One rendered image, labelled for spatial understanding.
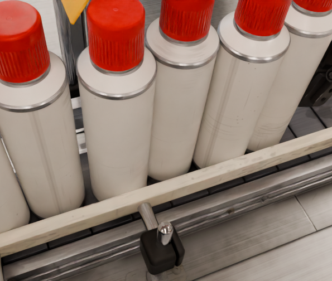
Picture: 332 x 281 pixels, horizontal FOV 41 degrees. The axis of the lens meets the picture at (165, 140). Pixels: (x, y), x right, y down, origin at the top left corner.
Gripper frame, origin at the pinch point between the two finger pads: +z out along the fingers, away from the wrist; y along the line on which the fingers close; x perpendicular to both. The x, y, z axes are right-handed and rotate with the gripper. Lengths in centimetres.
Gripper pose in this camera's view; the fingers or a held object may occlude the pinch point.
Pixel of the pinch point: (315, 86)
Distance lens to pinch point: 44.6
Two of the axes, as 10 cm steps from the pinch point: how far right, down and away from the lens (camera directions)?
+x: 8.4, -0.6, 5.4
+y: 3.8, 7.8, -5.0
